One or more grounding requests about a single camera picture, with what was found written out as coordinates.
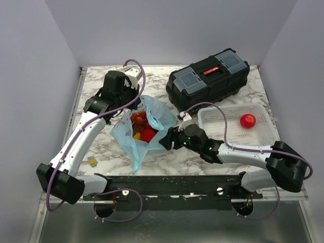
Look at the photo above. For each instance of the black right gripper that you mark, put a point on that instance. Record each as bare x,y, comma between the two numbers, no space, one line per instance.
172,135

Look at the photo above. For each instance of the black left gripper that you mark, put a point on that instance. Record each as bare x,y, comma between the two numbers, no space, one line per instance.
135,92

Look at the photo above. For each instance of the light blue plastic bag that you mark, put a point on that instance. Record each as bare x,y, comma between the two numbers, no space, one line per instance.
160,119

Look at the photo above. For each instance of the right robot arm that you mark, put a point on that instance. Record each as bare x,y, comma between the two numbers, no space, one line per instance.
279,165

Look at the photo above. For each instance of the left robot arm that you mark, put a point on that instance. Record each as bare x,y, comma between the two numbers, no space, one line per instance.
83,141

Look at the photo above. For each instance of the small fake fruit cluster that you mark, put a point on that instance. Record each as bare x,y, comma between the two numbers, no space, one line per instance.
139,121

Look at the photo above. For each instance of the red fruit inside bag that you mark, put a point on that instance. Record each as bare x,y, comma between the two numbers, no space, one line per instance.
147,135

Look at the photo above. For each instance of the yellow fake mango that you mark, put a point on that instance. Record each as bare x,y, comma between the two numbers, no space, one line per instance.
137,136

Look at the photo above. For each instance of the red fake apple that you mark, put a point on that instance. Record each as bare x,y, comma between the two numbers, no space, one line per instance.
248,121

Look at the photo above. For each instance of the white perforated plastic basket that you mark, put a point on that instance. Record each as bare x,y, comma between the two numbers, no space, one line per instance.
264,133

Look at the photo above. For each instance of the black plastic toolbox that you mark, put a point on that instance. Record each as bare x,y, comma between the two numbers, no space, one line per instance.
209,80

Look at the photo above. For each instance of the yellow hex key set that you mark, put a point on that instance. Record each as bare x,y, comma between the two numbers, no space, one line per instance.
92,161

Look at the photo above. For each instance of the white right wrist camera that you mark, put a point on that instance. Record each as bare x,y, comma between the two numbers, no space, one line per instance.
186,120

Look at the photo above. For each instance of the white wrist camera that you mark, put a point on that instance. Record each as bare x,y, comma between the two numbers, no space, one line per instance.
133,74
186,120

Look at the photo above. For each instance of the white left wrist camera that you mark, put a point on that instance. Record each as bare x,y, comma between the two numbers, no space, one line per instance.
133,74

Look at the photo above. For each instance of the aluminium frame rail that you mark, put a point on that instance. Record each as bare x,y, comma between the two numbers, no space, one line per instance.
58,102

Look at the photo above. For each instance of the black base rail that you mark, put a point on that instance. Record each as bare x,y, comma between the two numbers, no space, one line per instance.
154,193

